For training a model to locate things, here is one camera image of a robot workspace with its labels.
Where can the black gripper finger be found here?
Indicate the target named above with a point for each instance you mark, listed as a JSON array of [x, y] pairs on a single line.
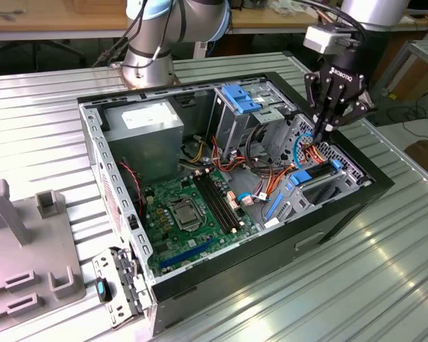
[[311, 92], [360, 110]]

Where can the hard disk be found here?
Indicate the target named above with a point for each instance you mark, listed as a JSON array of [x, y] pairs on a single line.
[[301, 177]]

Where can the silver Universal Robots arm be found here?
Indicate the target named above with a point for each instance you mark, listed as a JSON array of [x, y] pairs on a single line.
[[146, 67]]

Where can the grey metal disk bay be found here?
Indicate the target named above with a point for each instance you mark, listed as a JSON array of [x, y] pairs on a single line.
[[296, 206]]

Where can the brown cardboard box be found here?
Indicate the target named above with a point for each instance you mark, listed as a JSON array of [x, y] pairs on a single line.
[[417, 82], [426, 153]]

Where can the blue plastic drive latch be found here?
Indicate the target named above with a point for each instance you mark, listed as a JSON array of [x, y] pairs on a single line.
[[240, 98]]

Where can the grey metal drive cage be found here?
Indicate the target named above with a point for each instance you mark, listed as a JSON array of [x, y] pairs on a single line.
[[232, 124]]

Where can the black laptop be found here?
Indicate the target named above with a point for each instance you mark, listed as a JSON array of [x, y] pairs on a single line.
[[426, 9]]

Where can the white labelled box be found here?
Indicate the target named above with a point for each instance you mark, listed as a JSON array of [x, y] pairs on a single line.
[[199, 50]]

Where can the black RAM slot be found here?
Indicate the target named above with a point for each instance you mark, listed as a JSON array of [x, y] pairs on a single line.
[[222, 201], [213, 206]]

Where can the grey power supply unit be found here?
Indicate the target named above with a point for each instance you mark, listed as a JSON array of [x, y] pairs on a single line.
[[148, 149]]

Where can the silver CPU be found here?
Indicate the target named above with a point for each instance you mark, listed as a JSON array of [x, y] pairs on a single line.
[[188, 216]]

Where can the black open PC case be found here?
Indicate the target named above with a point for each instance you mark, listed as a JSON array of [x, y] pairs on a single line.
[[242, 274]]

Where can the green motherboard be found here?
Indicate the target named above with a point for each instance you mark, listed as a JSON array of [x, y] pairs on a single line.
[[176, 246]]

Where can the blue expansion slot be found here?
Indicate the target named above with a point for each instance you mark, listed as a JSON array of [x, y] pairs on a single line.
[[187, 254]]

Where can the black plastic case clip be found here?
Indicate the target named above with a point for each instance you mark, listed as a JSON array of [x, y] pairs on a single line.
[[132, 221]]

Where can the black office chair base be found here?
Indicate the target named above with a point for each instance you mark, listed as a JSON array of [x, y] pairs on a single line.
[[71, 51]]

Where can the long wooden desk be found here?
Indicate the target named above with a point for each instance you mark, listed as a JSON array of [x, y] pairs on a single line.
[[64, 25]]

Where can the grey parts rack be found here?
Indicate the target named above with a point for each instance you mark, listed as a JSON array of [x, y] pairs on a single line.
[[39, 242]]

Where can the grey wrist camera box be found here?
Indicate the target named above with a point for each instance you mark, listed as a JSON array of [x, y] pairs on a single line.
[[321, 39]]

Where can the CPU socket metal frame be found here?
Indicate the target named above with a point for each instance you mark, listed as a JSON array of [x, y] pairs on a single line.
[[173, 206]]

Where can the brown square base plate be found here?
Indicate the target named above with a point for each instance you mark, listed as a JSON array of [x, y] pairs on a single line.
[[120, 69]]

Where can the silver hinged expansion bracket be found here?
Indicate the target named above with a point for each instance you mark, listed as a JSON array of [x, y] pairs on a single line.
[[108, 260]]

